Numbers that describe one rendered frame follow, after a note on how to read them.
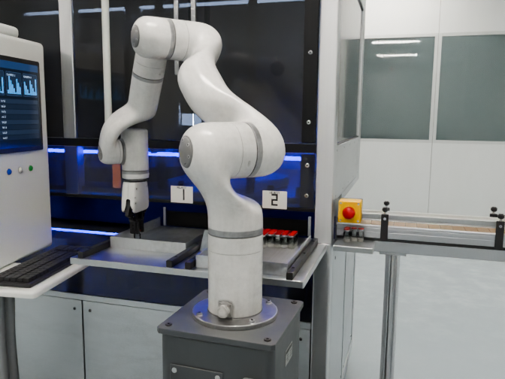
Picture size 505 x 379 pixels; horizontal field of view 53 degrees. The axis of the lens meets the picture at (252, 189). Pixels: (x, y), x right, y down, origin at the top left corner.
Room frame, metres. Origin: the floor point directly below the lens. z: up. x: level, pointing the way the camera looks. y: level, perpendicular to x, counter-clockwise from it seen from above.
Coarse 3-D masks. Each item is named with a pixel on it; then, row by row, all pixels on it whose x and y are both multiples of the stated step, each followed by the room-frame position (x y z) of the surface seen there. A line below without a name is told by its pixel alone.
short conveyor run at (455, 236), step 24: (384, 216) 1.68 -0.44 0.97; (408, 216) 1.69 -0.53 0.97; (432, 216) 1.73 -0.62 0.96; (456, 216) 1.71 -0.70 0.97; (504, 216) 1.58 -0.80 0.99; (384, 240) 1.68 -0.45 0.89; (408, 240) 1.67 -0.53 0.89; (432, 240) 1.64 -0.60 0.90; (456, 240) 1.62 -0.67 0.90; (480, 240) 1.60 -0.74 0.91; (504, 240) 1.58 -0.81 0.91
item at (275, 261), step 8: (264, 248) 1.57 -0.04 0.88; (272, 248) 1.57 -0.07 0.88; (280, 248) 1.57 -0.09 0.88; (288, 248) 1.57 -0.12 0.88; (296, 248) 1.57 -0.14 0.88; (304, 248) 1.52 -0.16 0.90; (200, 256) 1.36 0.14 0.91; (264, 256) 1.47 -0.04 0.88; (272, 256) 1.47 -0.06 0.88; (280, 256) 1.48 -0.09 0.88; (288, 256) 1.48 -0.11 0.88; (296, 256) 1.40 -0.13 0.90; (200, 264) 1.36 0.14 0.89; (264, 264) 1.31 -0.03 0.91; (272, 264) 1.30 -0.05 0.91; (280, 264) 1.30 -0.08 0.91; (288, 264) 1.30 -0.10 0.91; (264, 272) 1.31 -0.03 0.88; (272, 272) 1.30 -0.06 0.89; (280, 272) 1.30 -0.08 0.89
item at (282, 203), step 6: (264, 192) 1.70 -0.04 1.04; (270, 192) 1.69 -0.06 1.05; (276, 192) 1.68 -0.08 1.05; (282, 192) 1.68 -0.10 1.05; (264, 198) 1.70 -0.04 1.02; (270, 198) 1.69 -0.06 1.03; (282, 198) 1.68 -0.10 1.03; (264, 204) 1.70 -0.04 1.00; (270, 204) 1.69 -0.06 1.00; (282, 204) 1.68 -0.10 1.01
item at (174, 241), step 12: (144, 228) 1.78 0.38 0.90; (156, 228) 1.85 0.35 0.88; (168, 228) 1.85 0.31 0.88; (180, 228) 1.85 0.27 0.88; (192, 228) 1.85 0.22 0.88; (120, 240) 1.56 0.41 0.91; (132, 240) 1.55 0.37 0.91; (144, 240) 1.54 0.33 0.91; (156, 240) 1.66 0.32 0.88; (168, 240) 1.67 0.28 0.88; (180, 240) 1.67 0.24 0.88; (192, 240) 1.55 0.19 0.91; (168, 252) 1.51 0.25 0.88
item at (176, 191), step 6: (174, 186) 1.79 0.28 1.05; (180, 186) 1.78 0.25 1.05; (186, 186) 1.78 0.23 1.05; (192, 186) 1.77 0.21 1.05; (174, 192) 1.79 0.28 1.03; (180, 192) 1.78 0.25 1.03; (186, 192) 1.78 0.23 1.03; (192, 192) 1.77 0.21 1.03; (174, 198) 1.79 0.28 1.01; (180, 198) 1.78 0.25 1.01; (186, 198) 1.78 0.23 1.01; (192, 198) 1.77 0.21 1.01
